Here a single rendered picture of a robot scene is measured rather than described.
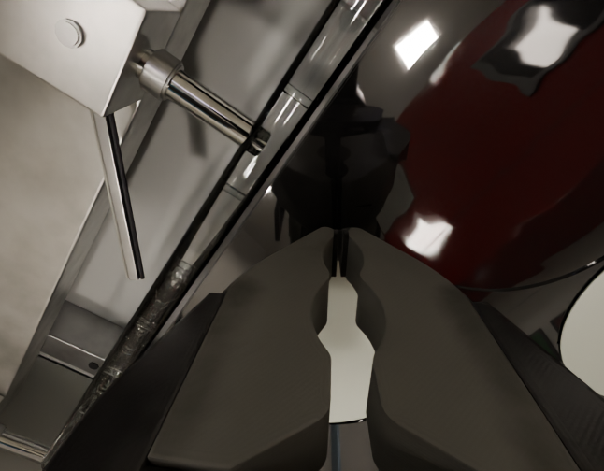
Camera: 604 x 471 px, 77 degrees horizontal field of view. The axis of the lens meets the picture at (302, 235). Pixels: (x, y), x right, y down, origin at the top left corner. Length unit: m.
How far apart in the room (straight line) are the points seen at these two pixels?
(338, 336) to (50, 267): 0.14
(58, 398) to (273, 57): 0.29
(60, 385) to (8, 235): 0.18
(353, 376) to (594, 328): 0.10
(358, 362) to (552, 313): 0.08
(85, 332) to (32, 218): 0.12
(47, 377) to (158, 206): 0.18
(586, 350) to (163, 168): 0.22
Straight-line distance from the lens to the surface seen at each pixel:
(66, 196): 0.19
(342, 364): 0.18
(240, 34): 0.20
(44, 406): 0.35
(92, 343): 0.30
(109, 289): 0.29
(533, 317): 0.18
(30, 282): 0.22
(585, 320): 0.19
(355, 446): 0.23
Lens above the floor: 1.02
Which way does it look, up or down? 60 degrees down
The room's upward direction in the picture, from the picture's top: 175 degrees counter-clockwise
